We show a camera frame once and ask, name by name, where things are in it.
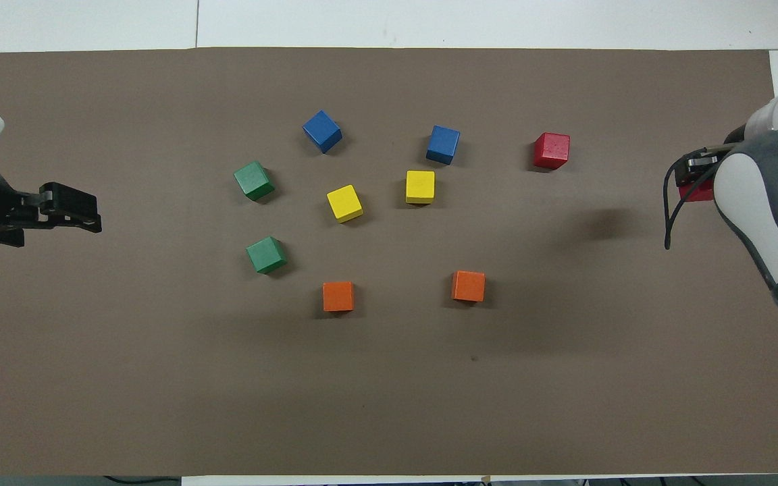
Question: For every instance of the yellow wooden block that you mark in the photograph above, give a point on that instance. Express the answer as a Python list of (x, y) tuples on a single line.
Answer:
[(420, 185), (344, 202)]

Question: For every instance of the brown paper table mat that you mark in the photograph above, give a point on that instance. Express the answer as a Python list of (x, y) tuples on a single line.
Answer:
[(389, 378)]

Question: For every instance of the green wooden block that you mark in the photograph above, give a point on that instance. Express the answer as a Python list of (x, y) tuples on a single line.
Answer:
[(252, 179), (266, 254)]

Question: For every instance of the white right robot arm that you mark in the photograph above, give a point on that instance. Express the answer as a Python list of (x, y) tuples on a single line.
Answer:
[(767, 202)]

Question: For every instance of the orange wooden block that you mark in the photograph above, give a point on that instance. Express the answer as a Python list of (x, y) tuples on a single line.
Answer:
[(468, 285), (338, 295)]

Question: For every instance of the red wooden block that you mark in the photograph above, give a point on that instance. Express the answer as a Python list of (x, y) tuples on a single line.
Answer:
[(699, 194), (552, 148)]

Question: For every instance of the blue wooden block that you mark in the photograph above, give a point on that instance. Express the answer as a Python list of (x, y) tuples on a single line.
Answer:
[(443, 143), (321, 129)]

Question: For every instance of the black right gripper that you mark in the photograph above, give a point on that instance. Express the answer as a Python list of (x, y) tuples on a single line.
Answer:
[(701, 169)]

